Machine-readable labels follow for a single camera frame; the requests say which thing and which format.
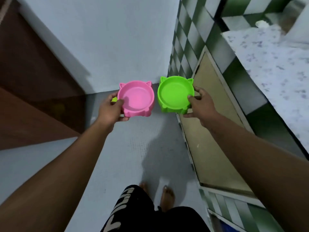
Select person's left foot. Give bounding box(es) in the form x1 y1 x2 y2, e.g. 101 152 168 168
139 182 150 198

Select green cat bowl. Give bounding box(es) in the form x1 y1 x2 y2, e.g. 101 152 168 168
157 75 195 115

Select white floral cloth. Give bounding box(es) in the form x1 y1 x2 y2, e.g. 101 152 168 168
221 24 309 152

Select black shorts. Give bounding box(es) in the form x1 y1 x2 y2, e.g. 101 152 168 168
100 185 212 232

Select white pillow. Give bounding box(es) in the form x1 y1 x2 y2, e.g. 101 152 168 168
285 5 309 46

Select person's right forearm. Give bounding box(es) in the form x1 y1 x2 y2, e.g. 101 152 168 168
205 113 309 232

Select checkered tiled counter base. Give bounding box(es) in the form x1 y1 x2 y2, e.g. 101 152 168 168
168 0 309 232

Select person's right hand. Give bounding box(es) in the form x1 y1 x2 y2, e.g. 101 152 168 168
183 86 219 128

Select pink cat-ear bowl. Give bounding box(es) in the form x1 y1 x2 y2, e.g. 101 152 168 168
117 80 155 118

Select person's right foot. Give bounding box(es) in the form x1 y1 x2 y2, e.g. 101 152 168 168
160 185 175 213

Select person's left forearm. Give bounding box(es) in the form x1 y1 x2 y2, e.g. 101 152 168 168
0 121 114 232

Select person's left hand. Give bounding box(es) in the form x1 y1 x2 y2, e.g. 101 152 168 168
96 92 130 133

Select person's foot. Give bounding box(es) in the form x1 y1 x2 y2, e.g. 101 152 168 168
139 182 150 198
160 185 175 213

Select brown wooden cabinet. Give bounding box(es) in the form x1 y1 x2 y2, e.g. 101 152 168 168
0 0 87 150

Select beige cupboard door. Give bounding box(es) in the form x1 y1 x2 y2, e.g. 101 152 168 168
177 45 256 197

